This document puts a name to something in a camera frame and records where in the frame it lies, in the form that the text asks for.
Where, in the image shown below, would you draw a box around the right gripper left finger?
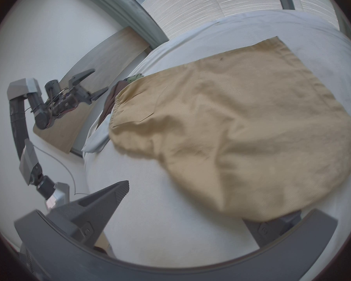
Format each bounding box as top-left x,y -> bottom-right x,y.
50,180 -> 130,247

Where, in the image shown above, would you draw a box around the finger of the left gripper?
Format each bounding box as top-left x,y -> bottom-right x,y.
89,87 -> 109,102
68,69 -> 96,91

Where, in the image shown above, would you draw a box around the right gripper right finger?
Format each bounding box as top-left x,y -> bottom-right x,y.
242,210 -> 303,249

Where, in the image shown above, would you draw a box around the tan garment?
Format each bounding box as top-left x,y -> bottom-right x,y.
108,36 -> 351,222

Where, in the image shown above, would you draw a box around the pile of clothes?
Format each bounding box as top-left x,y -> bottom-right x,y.
81,73 -> 145,157

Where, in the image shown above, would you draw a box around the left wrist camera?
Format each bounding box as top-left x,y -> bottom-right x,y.
44,79 -> 61,95

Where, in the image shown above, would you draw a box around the black cable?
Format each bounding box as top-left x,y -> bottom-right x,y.
32,147 -> 90,195

